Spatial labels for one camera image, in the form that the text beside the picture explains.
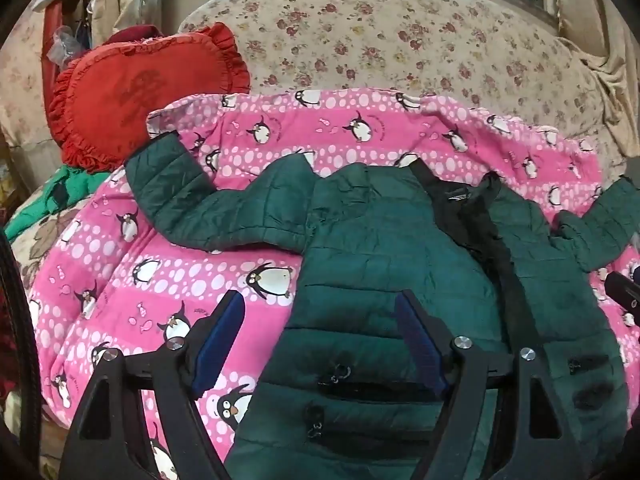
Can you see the pink penguin print blanket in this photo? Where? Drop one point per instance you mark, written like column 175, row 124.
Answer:
column 125, row 280

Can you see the green cloth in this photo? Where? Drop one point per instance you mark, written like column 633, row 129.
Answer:
column 30, row 215

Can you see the beige curtain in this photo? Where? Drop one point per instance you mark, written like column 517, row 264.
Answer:
column 125, row 0
column 600, row 35

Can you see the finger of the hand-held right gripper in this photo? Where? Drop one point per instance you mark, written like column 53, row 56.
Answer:
column 622, row 292

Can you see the clear plastic bag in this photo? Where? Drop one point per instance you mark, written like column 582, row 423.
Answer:
column 67, row 45

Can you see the red ruffled pillow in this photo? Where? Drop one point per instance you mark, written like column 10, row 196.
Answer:
column 140, row 95

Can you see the brown leaf print quilt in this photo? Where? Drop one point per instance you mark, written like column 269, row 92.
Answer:
column 45, row 247

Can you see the beige floral bed sheet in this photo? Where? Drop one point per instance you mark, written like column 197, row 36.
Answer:
column 400, row 35

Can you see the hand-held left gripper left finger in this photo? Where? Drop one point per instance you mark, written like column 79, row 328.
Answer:
column 220, row 340

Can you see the dark green puffer jacket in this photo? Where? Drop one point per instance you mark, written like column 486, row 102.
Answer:
column 380, row 240

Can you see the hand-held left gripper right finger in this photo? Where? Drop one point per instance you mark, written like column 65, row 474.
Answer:
column 419, row 340

